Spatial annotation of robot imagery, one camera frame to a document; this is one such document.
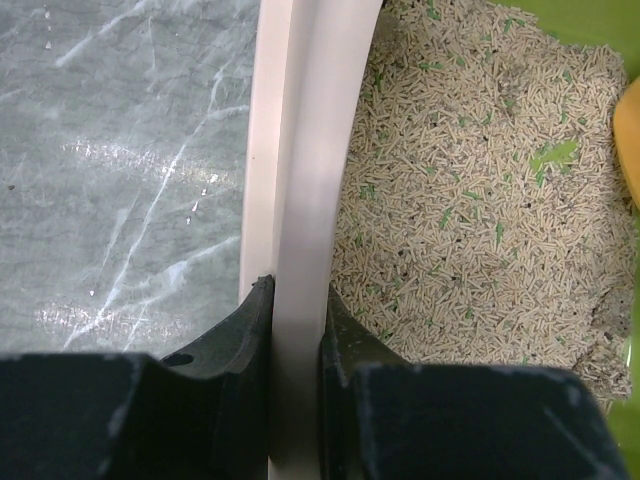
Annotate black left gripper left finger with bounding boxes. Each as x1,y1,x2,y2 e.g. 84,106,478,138
1,276,274,479

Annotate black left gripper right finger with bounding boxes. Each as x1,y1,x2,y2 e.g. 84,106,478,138
319,293,630,479

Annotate beige green litter box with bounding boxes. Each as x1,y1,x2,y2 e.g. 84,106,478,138
241,1,639,479

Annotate orange plastic litter scoop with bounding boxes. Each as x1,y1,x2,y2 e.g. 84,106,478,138
613,78,640,208

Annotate beige cat litter pellets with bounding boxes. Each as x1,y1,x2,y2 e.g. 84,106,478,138
332,1,636,407

